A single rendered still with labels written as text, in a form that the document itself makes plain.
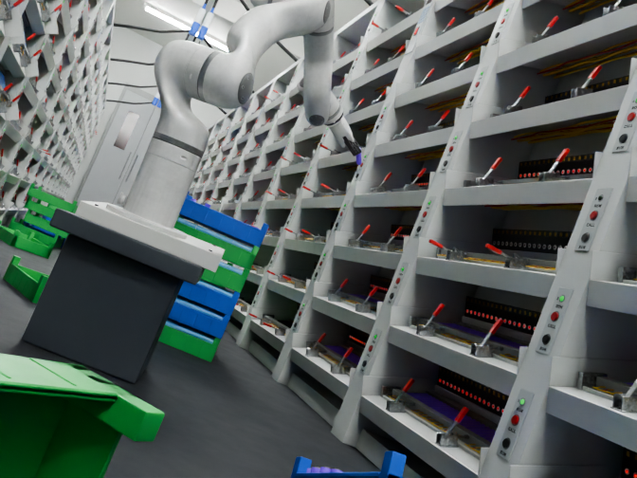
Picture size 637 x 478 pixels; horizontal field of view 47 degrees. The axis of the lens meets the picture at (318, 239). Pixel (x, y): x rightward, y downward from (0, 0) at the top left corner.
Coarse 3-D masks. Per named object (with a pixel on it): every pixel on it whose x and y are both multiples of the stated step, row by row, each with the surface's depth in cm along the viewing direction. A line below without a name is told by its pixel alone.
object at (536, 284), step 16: (448, 240) 195; (432, 256) 193; (512, 256) 184; (528, 256) 177; (544, 256) 171; (560, 256) 135; (416, 272) 192; (432, 272) 183; (448, 272) 174; (464, 272) 167; (480, 272) 160; (496, 272) 154; (512, 272) 148; (528, 272) 143; (544, 272) 146; (512, 288) 148; (528, 288) 142; (544, 288) 137
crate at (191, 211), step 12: (192, 204) 237; (192, 216) 237; (204, 216) 237; (216, 216) 237; (228, 216) 238; (216, 228) 237; (228, 228) 238; (240, 228) 238; (252, 228) 238; (264, 228) 239; (240, 240) 245; (252, 240) 238
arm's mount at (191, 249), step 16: (80, 208) 154; (96, 208) 155; (112, 224) 155; (128, 224) 156; (144, 240) 156; (160, 240) 156; (176, 240) 157; (192, 240) 174; (176, 256) 157; (192, 256) 157; (208, 256) 158
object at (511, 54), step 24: (552, 24) 183; (600, 24) 157; (624, 24) 149; (504, 48) 197; (528, 48) 183; (552, 48) 173; (576, 48) 178; (600, 48) 176; (624, 48) 167; (552, 72) 194
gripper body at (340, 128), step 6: (342, 114) 236; (336, 120) 236; (342, 120) 237; (330, 126) 236; (336, 126) 236; (342, 126) 236; (348, 126) 241; (336, 132) 237; (342, 132) 237; (348, 132) 238; (336, 138) 239; (342, 138) 239; (348, 138) 239; (342, 144) 240
